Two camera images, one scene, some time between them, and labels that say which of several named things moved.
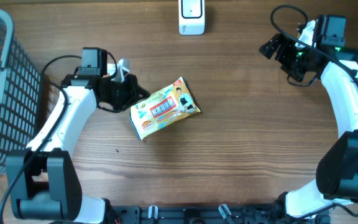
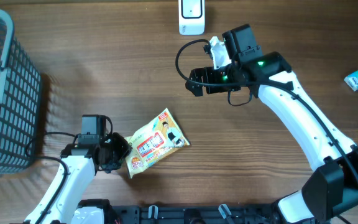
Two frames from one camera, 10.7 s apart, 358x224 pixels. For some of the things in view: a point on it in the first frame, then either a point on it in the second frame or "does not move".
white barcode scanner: x=191 y=17 does not move
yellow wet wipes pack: x=162 y=108 → x=153 y=142
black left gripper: x=133 y=95 → x=125 y=149
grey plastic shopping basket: x=10 y=92 does not move
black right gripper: x=281 y=56 → x=209 y=71
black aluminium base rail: x=208 y=214 does not move
